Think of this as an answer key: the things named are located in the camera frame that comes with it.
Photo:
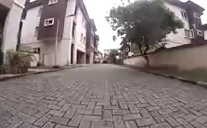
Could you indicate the dark brown building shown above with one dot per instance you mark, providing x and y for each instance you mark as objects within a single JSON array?
[{"x": 91, "y": 40}]

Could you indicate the grey brick paved road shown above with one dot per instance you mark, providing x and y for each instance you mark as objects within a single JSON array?
[{"x": 104, "y": 93}]

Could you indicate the large green tree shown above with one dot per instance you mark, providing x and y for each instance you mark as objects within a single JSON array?
[{"x": 144, "y": 23}]

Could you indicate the white and brown building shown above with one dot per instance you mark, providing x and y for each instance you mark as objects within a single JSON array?
[{"x": 51, "y": 33}]

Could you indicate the white building with brown top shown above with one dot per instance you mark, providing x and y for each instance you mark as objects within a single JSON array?
[{"x": 177, "y": 38}]

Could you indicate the pale green bush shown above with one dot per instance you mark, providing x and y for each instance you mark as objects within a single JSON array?
[{"x": 19, "y": 60}]

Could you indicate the grey concrete pavement with kerb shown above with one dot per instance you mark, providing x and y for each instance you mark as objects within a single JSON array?
[{"x": 11, "y": 76}]

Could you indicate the grass strip with kerb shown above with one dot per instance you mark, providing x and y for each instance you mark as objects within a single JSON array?
[{"x": 197, "y": 76}]

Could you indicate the white building with arched column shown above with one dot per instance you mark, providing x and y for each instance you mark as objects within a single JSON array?
[{"x": 12, "y": 30}]

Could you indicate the beige boundary wall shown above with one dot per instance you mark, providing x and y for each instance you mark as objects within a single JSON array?
[{"x": 184, "y": 56}]

